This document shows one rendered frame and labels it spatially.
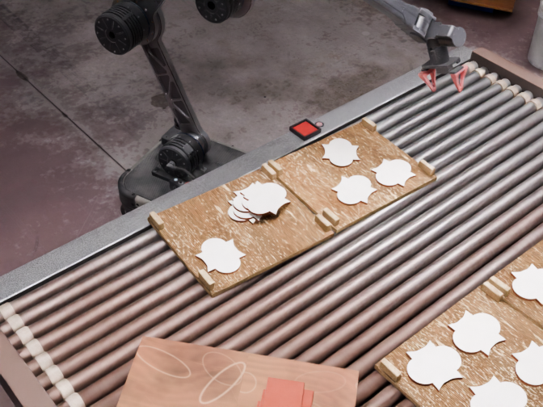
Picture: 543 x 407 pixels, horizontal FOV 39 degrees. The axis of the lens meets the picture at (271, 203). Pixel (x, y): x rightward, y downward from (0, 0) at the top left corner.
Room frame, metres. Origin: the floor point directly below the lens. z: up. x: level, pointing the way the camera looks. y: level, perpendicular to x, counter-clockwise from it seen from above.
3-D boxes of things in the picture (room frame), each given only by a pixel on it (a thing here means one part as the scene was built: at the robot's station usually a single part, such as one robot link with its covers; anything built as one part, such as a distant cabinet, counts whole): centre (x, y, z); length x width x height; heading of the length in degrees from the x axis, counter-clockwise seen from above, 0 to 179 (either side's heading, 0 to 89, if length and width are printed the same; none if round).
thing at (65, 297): (1.82, -0.06, 0.90); 1.95 x 0.05 x 0.05; 132
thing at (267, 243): (1.55, 0.09, 0.93); 0.41 x 0.35 x 0.02; 127
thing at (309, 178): (1.81, -0.24, 0.93); 0.41 x 0.35 x 0.02; 128
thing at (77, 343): (1.71, -0.16, 0.90); 1.95 x 0.05 x 0.05; 132
